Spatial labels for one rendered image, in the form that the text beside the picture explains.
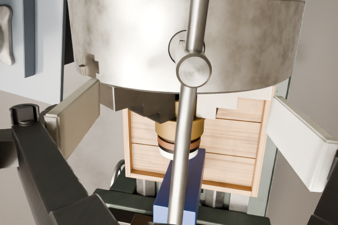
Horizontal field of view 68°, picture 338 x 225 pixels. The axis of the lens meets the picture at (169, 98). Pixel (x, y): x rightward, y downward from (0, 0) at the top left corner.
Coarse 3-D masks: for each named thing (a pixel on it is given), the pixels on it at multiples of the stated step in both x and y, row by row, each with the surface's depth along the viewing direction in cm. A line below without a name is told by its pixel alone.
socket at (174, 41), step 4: (180, 32) 23; (184, 32) 23; (176, 36) 23; (180, 36) 23; (184, 36) 23; (172, 40) 23; (176, 40) 23; (184, 40) 23; (172, 44) 23; (176, 44) 23; (168, 48) 23; (172, 48) 23; (172, 52) 23; (172, 56) 23
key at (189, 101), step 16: (192, 0) 15; (208, 0) 15; (192, 16) 15; (192, 32) 16; (192, 48) 16; (192, 96) 17; (192, 112) 18; (176, 128) 18; (176, 144) 18; (176, 160) 18; (176, 176) 18; (176, 192) 18; (176, 208) 18
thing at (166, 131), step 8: (176, 96) 44; (176, 104) 38; (176, 112) 39; (176, 120) 38; (200, 120) 39; (160, 128) 40; (168, 128) 39; (192, 128) 39; (200, 128) 40; (160, 136) 40; (168, 136) 39; (192, 136) 39; (200, 136) 43; (160, 144) 42; (168, 144) 40; (192, 144) 40; (168, 152) 41; (192, 152) 41
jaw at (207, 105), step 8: (264, 88) 35; (272, 88) 35; (200, 96) 38; (208, 96) 38; (216, 96) 37; (224, 96) 37; (232, 96) 37; (240, 96) 36; (248, 96) 36; (256, 96) 36; (264, 96) 35; (200, 104) 39; (208, 104) 38; (216, 104) 38; (224, 104) 37; (232, 104) 37; (200, 112) 39; (208, 112) 39; (216, 112) 39
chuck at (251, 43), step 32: (96, 0) 24; (128, 0) 23; (160, 0) 22; (224, 0) 22; (256, 0) 23; (288, 0) 25; (96, 32) 26; (128, 32) 24; (160, 32) 23; (224, 32) 23; (256, 32) 24; (288, 32) 26; (128, 64) 25; (160, 64) 24; (224, 64) 24; (256, 64) 25; (288, 64) 29
